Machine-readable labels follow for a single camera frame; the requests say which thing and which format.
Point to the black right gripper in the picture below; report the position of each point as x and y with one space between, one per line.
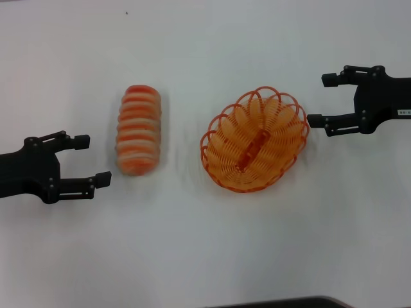
379 102

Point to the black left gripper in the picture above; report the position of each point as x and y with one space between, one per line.
30 170

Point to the orange striped bread loaf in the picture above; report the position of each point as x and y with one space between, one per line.
138 131

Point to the orange woven plastic basket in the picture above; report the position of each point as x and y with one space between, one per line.
231 154

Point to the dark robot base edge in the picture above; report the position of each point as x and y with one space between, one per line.
289 303

